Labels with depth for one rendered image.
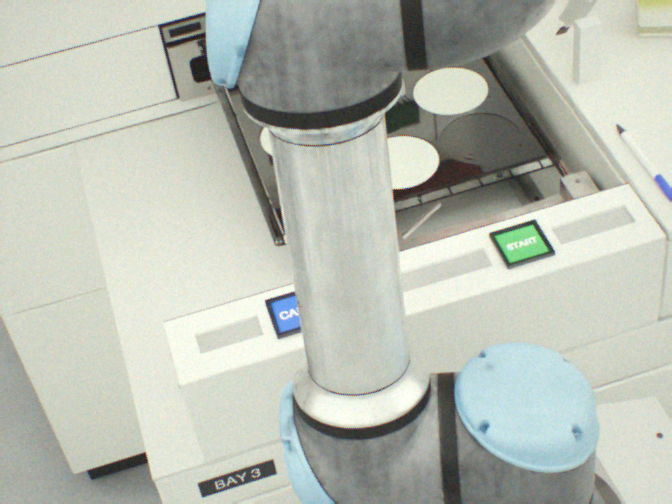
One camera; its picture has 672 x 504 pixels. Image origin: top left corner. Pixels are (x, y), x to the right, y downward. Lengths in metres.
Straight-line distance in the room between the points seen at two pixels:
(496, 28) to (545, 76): 0.81
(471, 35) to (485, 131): 0.81
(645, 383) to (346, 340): 0.68
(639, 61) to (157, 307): 0.68
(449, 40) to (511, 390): 0.35
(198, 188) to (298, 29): 0.93
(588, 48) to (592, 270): 0.31
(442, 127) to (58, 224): 0.64
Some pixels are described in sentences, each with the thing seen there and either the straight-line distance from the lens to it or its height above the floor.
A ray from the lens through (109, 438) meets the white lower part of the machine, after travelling 2.35.
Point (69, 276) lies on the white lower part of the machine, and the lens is 2.04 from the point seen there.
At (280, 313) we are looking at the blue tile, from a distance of 1.35.
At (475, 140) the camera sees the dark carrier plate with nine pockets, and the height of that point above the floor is 0.90.
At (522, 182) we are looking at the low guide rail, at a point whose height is 0.85.
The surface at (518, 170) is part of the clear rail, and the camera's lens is 1.57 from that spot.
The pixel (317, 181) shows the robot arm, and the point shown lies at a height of 1.36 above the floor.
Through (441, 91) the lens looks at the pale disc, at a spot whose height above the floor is 0.90.
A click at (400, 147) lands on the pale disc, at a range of 1.62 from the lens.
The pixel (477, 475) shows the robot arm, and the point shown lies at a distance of 1.06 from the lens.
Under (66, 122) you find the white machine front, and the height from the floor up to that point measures 0.86.
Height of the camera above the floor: 1.95
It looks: 45 degrees down
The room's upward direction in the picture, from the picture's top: 9 degrees counter-clockwise
